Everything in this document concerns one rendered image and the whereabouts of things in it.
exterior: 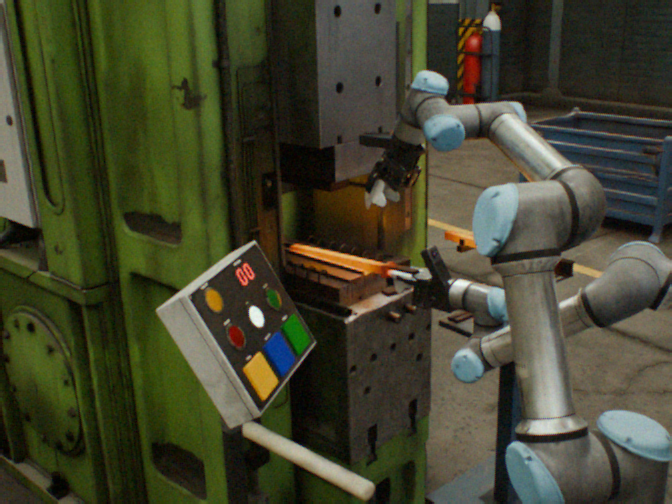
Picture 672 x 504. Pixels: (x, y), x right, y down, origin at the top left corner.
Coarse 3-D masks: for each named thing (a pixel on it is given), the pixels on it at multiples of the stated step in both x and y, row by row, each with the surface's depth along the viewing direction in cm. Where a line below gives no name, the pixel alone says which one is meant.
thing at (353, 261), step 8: (296, 248) 232; (304, 248) 230; (312, 248) 229; (320, 256) 225; (328, 256) 223; (336, 256) 221; (344, 256) 220; (352, 256) 219; (344, 264) 219; (352, 264) 217; (360, 264) 215; (368, 264) 213; (376, 264) 212; (384, 264) 210; (392, 264) 210; (384, 272) 208; (408, 272) 204; (416, 272) 204
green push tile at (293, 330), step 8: (288, 320) 174; (296, 320) 176; (280, 328) 171; (288, 328) 172; (296, 328) 175; (288, 336) 171; (296, 336) 173; (304, 336) 176; (296, 344) 172; (304, 344) 175; (296, 352) 171
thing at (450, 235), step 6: (450, 234) 245; (456, 234) 244; (462, 234) 244; (456, 240) 243; (468, 240) 239; (474, 240) 238; (474, 246) 238; (564, 258) 217; (558, 264) 217; (564, 264) 216; (570, 264) 214; (558, 270) 218; (564, 270) 216; (570, 270) 215; (564, 276) 216; (570, 276) 215
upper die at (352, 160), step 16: (288, 144) 206; (352, 144) 199; (288, 160) 207; (304, 160) 203; (320, 160) 199; (336, 160) 196; (352, 160) 201; (368, 160) 205; (304, 176) 205; (320, 176) 201; (336, 176) 197; (352, 176) 202
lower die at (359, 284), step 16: (288, 240) 243; (288, 256) 230; (304, 256) 228; (288, 272) 220; (304, 272) 219; (336, 272) 216; (352, 272) 215; (304, 288) 217; (320, 288) 212; (336, 288) 208; (352, 288) 211; (368, 288) 217; (384, 288) 222
